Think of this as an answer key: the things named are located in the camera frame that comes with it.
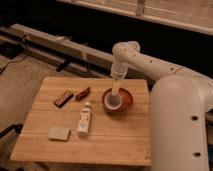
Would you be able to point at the wooden table board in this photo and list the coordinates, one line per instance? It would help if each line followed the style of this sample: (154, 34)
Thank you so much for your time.
(113, 140)

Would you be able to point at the dark chocolate bar wrapper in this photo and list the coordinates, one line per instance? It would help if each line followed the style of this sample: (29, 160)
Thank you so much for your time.
(63, 98)

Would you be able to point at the black table leg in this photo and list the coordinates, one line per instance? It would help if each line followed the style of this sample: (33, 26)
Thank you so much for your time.
(16, 127)

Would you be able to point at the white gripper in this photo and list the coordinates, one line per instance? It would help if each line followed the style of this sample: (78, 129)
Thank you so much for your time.
(118, 72)

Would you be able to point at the white plastic bottle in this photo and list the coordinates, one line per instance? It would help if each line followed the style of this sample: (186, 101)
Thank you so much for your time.
(84, 121)

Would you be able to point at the orange ceramic bowl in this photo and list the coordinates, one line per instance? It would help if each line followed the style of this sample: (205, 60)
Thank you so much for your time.
(127, 101)

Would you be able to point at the grey metal rail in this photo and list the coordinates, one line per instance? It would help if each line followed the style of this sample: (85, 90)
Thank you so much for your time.
(61, 44)

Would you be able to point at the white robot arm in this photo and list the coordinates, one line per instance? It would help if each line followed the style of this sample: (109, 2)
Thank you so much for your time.
(178, 102)

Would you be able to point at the beige sponge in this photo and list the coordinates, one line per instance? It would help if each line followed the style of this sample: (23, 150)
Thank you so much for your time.
(59, 133)

